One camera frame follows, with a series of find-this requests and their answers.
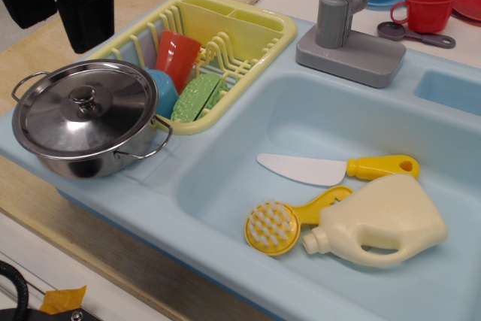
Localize stainless steel pot lid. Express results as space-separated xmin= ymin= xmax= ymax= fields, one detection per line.
xmin=11 ymin=59 xmax=160 ymax=161

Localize red plastic cup in rack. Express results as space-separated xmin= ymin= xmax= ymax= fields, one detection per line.
xmin=155 ymin=29 xmax=201 ymax=95

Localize yellow plastic dish rack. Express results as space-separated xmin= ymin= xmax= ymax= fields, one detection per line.
xmin=83 ymin=0 xmax=297 ymax=135

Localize blue plastic cup in rack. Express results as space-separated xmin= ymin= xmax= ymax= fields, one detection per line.
xmin=144 ymin=67 xmax=178 ymax=119

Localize light blue toy sink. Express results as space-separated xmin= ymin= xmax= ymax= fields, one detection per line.
xmin=1 ymin=0 xmax=480 ymax=320

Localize grey toy faucet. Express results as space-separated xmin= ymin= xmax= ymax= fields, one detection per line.
xmin=295 ymin=0 xmax=406 ymax=89

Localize yellow toy dish brush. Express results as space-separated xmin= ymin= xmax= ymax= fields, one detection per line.
xmin=244 ymin=186 xmax=352 ymax=256

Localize grey plastic measuring spoon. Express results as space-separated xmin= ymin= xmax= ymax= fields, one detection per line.
xmin=377 ymin=22 xmax=456 ymax=49

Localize yellow tape piece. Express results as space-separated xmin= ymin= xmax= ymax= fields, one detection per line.
xmin=39 ymin=285 xmax=87 ymax=315

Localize red plastic mug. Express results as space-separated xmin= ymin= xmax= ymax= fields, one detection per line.
xmin=390 ymin=0 xmax=454 ymax=33

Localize cream toy detergent bottle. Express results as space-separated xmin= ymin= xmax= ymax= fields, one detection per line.
xmin=302 ymin=174 xmax=448 ymax=268

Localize black corrugated cable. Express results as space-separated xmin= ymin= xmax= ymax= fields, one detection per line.
xmin=0 ymin=259 xmax=30 ymax=314

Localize toy knife yellow handle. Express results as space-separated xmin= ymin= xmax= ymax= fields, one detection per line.
xmin=256 ymin=153 xmax=420 ymax=186

